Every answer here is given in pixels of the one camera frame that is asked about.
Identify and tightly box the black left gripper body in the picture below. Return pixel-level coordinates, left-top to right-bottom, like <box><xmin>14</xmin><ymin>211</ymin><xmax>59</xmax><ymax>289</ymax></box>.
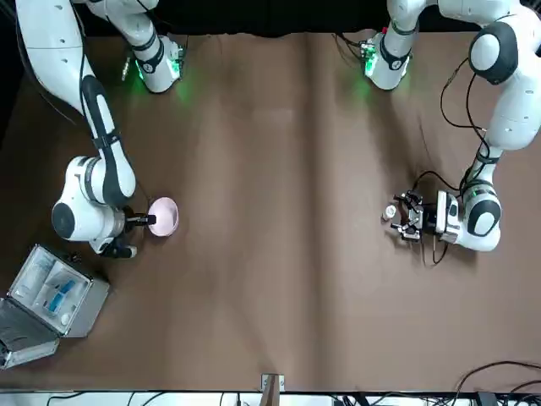
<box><xmin>421</xmin><ymin>206</ymin><xmax>440</xmax><ymax>234</ymax></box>

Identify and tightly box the pink bowl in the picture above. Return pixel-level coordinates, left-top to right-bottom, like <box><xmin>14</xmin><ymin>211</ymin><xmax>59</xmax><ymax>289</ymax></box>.
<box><xmin>145</xmin><ymin>196</ymin><xmax>180</xmax><ymax>238</ymax></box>

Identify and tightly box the open silver metal case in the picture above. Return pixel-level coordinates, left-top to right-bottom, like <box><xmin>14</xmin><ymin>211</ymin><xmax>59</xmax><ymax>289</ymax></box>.
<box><xmin>0</xmin><ymin>243</ymin><xmax>111</xmax><ymax>371</ymax></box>

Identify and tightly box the white gauze packet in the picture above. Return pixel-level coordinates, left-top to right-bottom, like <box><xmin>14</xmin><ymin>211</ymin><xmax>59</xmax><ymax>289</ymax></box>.
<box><xmin>10</xmin><ymin>248</ymin><xmax>56</xmax><ymax>299</ymax></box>

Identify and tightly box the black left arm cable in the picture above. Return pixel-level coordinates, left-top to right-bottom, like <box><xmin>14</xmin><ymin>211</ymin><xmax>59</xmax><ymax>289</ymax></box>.
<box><xmin>412</xmin><ymin>53</ymin><xmax>494</xmax><ymax>266</ymax></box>

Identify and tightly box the black cable on table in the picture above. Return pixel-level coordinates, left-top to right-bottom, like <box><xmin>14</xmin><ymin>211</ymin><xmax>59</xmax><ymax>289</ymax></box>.
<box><xmin>456</xmin><ymin>359</ymin><xmax>541</xmax><ymax>395</ymax></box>

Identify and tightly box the black base cable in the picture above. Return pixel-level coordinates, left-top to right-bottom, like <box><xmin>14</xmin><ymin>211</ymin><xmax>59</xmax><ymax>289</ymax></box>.
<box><xmin>333</xmin><ymin>32</ymin><xmax>369</xmax><ymax>64</ymax></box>

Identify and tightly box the aluminium frame post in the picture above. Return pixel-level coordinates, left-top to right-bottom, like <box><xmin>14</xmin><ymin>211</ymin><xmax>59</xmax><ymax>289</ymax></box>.
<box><xmin>260</xmin><ymin>371</ymin><xmax>287</xmax><ymax>406</ymax></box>

